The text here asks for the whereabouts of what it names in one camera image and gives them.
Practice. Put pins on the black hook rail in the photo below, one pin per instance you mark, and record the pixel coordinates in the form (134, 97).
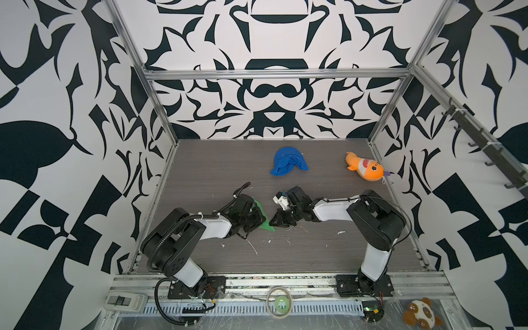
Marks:
(496, 151)

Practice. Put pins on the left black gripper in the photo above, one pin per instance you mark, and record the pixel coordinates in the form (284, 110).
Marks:
(259, 216)

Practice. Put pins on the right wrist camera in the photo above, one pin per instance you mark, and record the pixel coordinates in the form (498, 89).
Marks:
(282, 200)

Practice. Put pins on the blue crumpled cloth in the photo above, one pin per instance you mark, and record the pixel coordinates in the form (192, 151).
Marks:
(286, 159)

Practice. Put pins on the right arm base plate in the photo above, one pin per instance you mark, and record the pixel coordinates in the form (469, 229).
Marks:
(363, 285)

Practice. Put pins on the orange fish plush toy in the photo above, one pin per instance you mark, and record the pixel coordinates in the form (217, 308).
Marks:
(368, 169)

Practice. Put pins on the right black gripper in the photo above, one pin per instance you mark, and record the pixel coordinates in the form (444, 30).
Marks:
(279, 216)

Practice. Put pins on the aluminium front rail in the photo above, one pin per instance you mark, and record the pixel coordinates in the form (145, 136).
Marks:
(434, 285)

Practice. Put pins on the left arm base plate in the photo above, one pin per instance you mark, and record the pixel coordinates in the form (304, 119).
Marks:
(208, 287)

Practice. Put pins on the green square paper sheet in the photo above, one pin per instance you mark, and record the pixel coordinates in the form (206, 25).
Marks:
(266, 224)

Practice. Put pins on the brown white plush toy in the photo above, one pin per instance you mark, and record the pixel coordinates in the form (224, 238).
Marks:
(420, 312)

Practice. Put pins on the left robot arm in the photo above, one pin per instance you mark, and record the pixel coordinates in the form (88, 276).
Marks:
(169, 246)

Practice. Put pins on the small black electronics box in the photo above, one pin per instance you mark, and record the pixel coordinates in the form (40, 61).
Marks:
(373, 311)

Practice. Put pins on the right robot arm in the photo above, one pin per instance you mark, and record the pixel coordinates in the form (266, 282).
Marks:
(377, 219)

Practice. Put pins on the white tape roll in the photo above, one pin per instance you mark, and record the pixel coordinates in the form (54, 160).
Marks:
(270, 298)

